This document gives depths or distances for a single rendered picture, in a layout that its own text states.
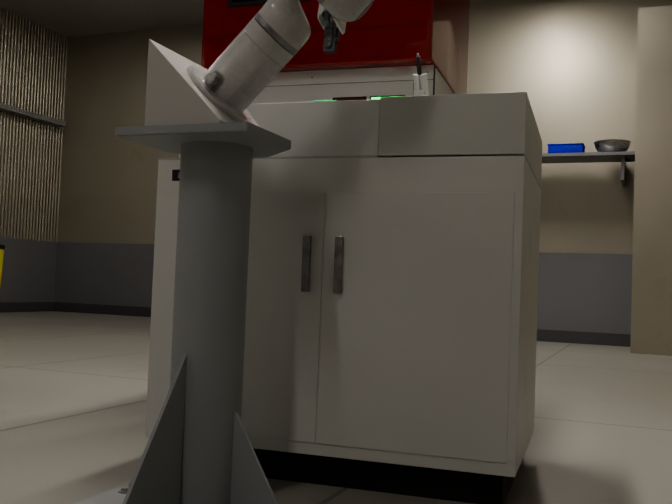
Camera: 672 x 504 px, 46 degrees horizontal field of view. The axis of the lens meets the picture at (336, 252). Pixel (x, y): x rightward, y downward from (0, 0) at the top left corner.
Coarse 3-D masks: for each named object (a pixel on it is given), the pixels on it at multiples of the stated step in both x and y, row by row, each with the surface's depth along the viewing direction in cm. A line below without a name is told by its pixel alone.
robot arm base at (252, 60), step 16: (240, 32) 172; (256, 32) 168; (240, 48) 170; (256, 48) 169; (272, 48) 169; (224, 64) 171; (240, 64) 170; (256, 64) 170; (272, 64) 171; (192, 80) 170; (208, 80) 170; (224, 80) 171; (240, 80) 171; (256, 80) 172; (208, 96) 168; (224, 96) 172; (240, 96) 173; (256, 96) 176; (224, 112) 170; (240, 112) 176
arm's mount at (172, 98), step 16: (160, 48) 170; (160, 64) 168; (176, 64) 170; (192, 64) 183; (160, 80) 167; (176, 80) 166; (160, 96) 167; (176, 96) 166; (192, 96) 164; (160, 112) 167; (176, 112) 166; (192, 112) 164; (208, 112) 163
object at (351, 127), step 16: (256, 112) 203; (272, 112) 202; (288, 112) 200; (304, 112) 199; (320, 112) 198; (336, 112) 196; (352, 112) 195; (368, 112) 194; (272, 128) 201; (288, 128) 200; (304, 128) 199; (320, 128) 197; (336, 128) 196; (352, 128) 195; (368, 128) 193; (304, 144) 198; (320, 144) 197; (336, 144) 196; (352, 144) 194; (368, 144) 193
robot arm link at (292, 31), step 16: (272, 0) 168; (288, 0) 165; (256, 16) 170; (272, 16) 167; (288, 16) 166; (304, 16) 170; (272, 32) 168; (288, 32) 168; (304, 32) 170; (288, 48) 170
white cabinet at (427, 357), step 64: (256, 192) 201; (320, 192) 196; (384, 192) 191; (448, 192) 186; (512, 192) 182; (256, 256) 201; (320, 256) 195; (384, 256) 190; (448, 256) 185; (512, 256) 181; (256, 320) 200; (320, 320) 195; (384, 320) 189; (448, 320) 185; (512, 320) 180; (256, 384) 199; (320, 384) 194; (384, 384) 189; (448, 384) 184; (512, 384) 180; (256, 448) 198; (320, 448) 193; (384, 448) 188; (448, 448) 183; (512, 448) 179
